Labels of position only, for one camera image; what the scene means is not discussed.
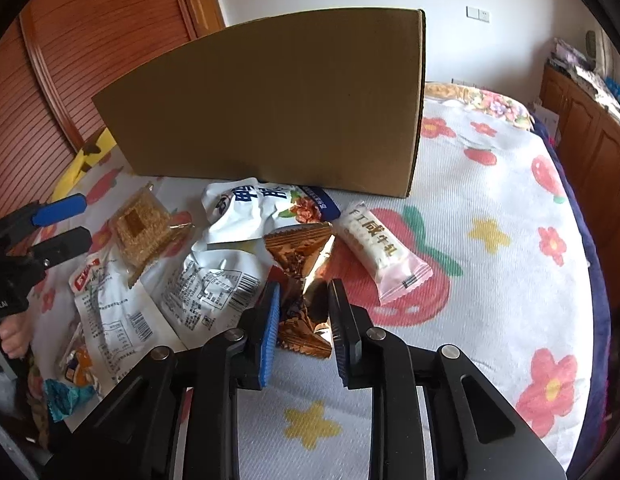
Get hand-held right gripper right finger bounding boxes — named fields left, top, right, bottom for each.
left=327, top=279, right=567, bottom=480

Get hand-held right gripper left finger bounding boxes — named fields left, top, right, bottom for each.
left=42, top=280, right=283, bottom=480

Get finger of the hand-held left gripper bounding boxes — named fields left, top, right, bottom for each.
left=10, top=226, right=93, bottom=273
left=0, top=193, right=88, bottom=241

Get grey foil packet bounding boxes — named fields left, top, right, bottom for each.
left=108, top=183, right=195, bottom=288

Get silver orange snack pouch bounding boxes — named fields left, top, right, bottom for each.
left=152, top=250, right=271, bottom=351

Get golden brown snack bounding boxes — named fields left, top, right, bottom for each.
left=264, top=220, right=337, bottom=361

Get brown cardboard box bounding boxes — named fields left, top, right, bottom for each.
left=92, top=7, right=427, bottom=198

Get person's left hand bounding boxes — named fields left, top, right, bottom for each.
left=0, top=310, right=34, bottom=361

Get silver pouch red label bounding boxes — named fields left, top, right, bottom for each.
left=71, top=252, right=161, bottom=391

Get pink white nougat packet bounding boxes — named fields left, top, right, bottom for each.
left=335, top=201, right=434, bottom=307

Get clear packet orange snack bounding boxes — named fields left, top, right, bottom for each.
left=57, top=322, right=103, bottom=401

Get white blue snack pouch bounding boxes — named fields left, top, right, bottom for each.
left=197, top=177, right=348, bottom=246

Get teal foil snack packet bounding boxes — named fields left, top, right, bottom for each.
left=44, top=377, right=95, bottom=421

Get wooden wardrobe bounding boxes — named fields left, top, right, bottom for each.
left=0, top=0, right=225, bottom=221

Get strawberry print bed sheet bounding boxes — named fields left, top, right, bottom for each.
left=32, top=95, right=598, bottom=468

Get dark blue blanket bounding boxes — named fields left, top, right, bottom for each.
left=532, top=120, right=616, bottom=466

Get floral quilt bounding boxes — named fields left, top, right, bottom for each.
left=424, top=81, right=536, bottom=133

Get white paper bag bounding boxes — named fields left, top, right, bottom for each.
left=532, top=102, right=561, bottom=141

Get wooden cabinet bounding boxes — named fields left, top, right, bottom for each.
left=539, top=62, right=620, bottom=286

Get pile of papers and packets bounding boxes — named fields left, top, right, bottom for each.
left=547, top=37, right=620, bottom=126

